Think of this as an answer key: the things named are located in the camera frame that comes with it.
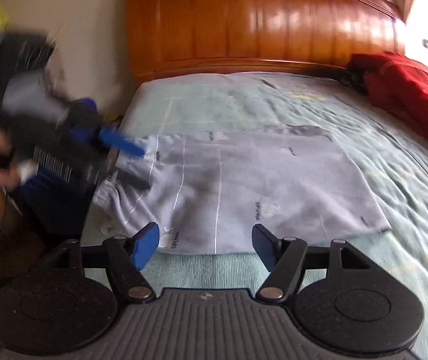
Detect red quilt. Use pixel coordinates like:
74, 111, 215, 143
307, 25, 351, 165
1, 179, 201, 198
348, 51, 428, 140

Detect green plaid bed blanket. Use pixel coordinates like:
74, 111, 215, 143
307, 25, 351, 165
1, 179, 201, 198
82, 71, 428, 360

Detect grey long pants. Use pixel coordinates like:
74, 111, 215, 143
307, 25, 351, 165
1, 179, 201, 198
94, 125, 390, 254

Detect orange wooden headboard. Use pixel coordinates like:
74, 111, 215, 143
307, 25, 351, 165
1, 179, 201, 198
125, 0, 405, 85

